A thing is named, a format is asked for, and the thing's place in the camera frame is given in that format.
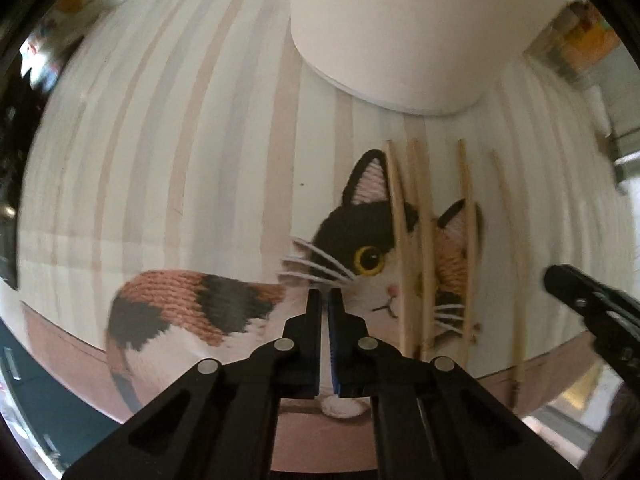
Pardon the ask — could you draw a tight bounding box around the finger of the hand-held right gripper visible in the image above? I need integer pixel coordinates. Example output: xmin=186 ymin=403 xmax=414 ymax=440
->
xmin=543 ymin=263 xmax=640 ymax=387

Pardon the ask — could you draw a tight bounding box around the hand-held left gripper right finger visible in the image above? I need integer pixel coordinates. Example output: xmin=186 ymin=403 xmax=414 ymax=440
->
xmin=329 ymin=288 xmax=584 ymax=480

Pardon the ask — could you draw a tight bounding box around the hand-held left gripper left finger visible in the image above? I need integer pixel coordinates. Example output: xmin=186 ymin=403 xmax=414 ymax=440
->
xmin=61 ymin=289 xmax=322 ymax=480

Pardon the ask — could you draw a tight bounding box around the thin bamboo chopstick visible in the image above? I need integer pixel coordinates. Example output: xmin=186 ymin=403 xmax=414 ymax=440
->
xmin=489 ymin=148 xmax=532 ymax=407
xmin=407 ymin=138 xmax=437 ymax=362
xmin=456 ymin=139 xmax=477 ymax=369
xmin=383 ymin=140 xmax=417 ymax=357

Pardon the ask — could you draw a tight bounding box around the cat print striped tablecloth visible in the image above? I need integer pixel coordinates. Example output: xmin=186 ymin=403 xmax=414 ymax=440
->
xmin=16 ymin=0 xmax=640 ymax=474

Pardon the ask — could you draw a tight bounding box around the clear condiment organizer tray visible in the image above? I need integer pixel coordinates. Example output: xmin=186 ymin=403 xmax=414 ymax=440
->
xmin=524 ymin=0 xmax=622 ymax=92

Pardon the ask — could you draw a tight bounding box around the teal cabinet front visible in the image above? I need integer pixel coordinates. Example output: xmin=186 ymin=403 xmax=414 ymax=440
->
xmin=0 ymin=317 xmax=122 ymax=467

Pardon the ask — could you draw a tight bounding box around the black gas stove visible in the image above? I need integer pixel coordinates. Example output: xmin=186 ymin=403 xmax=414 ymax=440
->
xmin=0 ymin=60 xmax=27 ymax=292

